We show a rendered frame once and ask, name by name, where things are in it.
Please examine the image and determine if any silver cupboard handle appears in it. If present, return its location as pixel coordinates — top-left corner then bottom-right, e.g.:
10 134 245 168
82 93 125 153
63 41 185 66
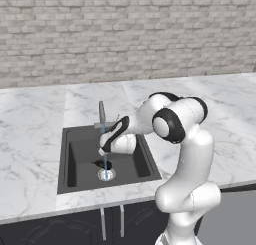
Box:
119 204 126 239
99 207 108 241

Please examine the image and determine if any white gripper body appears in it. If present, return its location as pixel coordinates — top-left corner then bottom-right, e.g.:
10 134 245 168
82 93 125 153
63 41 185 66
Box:
98 138 113 157

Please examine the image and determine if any blue water stream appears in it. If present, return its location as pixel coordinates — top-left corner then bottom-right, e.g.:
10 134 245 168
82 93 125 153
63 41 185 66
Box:
101 121 110 181

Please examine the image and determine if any dark cupboard door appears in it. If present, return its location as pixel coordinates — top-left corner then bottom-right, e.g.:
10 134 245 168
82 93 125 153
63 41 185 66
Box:
111 200 172 245
0 207 114 245

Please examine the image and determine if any silver sink drain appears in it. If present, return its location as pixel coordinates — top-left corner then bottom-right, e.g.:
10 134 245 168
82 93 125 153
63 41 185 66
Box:
97 167 117 183

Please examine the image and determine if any dark grey sink basin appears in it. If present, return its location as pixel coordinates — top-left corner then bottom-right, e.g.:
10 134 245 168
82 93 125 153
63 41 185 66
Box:
56 123 163 195

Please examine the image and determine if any grey sink faucet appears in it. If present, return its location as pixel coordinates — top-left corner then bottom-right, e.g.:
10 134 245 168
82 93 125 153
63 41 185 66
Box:
93 100 116 130

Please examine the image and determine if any grey dishwasher front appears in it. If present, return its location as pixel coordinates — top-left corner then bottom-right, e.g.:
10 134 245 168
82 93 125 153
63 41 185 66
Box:
195 188 256 245

